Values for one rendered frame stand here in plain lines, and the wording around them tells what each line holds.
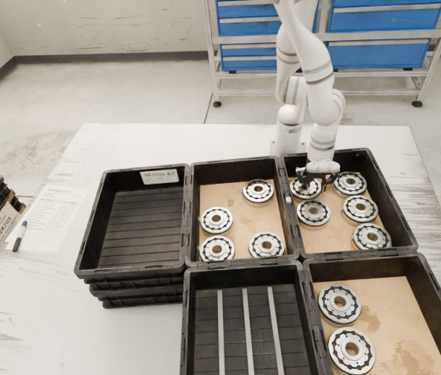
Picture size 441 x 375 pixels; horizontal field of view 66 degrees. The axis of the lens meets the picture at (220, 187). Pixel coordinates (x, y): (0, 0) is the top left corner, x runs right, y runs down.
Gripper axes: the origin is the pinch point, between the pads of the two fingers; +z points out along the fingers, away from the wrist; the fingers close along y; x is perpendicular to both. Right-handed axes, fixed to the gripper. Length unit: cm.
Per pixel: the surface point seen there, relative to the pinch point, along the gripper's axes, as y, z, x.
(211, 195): 34.7, 2.4, 1.4
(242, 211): 23.8, 2.5, 8.4
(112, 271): 56, -7, 37
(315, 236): 1.2, 2.5, 17.8
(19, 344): 89, 16, 50
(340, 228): -6.6, 2.5, 14.3
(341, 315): -2.1, -0.5, 42.9
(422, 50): -97, 38, -173
